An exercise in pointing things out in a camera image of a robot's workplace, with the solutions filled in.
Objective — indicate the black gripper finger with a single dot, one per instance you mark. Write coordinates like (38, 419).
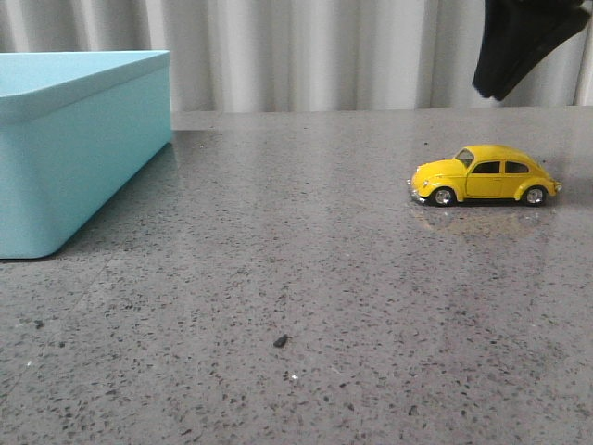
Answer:
(517, 35)

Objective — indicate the yellow toy beetle car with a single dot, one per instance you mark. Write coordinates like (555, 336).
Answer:
(483, 172)

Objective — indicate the light blue storage box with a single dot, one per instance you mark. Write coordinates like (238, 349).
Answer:
(75, 128)

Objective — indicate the grey pleated curtain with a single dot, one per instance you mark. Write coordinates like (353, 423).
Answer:
(251, 56)

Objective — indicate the small black debris piece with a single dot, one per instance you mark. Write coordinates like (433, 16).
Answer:
(280, 341)

